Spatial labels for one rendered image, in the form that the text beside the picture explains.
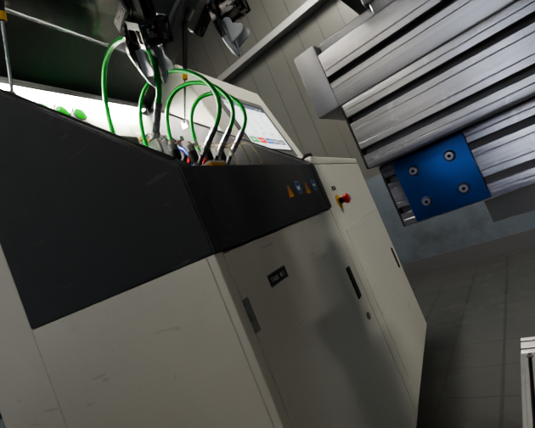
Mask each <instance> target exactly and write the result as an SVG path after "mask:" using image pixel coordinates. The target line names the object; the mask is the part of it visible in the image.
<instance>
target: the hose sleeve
mask: <svg viewBox="0 0 535 428"><path fill-rule="evenodd" d="M161 112H162V103H161V104H157V103H156V102H155V108H154V120H153V130H152V131H153V132H155V133H158V132H160V128H161Z"/></svg>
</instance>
